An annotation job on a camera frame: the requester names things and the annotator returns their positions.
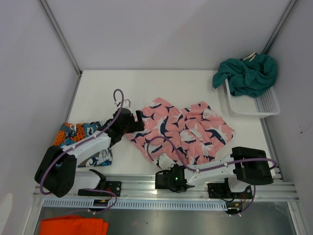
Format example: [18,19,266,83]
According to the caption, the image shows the pink patterned shorts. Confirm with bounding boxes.
[125,98,234,165]

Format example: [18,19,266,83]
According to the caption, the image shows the patterned orange blue shorts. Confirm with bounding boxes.
[53,121,112,167]

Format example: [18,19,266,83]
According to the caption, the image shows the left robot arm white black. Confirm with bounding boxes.
[35,108,144,197]

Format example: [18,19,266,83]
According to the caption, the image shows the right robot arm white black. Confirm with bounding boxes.
[154,147,278,198]

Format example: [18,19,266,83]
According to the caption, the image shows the folded orange shorts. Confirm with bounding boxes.
[39,215,109,235]

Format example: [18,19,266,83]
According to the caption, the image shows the teal green shorts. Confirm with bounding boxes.
[212,52,278,98]

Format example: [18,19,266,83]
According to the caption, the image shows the white plastic basket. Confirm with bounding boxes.
[217,81,280,119]

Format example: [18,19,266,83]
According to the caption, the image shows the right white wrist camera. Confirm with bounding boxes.
[157,153,176,170]

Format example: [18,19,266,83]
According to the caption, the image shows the aluminium mounting rail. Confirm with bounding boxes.
[33,174,300,201]

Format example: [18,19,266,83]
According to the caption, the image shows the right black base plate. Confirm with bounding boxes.
[207,183,252,202]

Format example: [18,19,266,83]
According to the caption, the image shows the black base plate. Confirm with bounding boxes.
[207,183,252,202]
[78,181,122,197]

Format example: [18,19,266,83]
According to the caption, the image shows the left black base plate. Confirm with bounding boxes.
[78,181,122,197]

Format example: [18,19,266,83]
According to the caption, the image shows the white slotted cable duct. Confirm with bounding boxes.
[43,198,227,211]

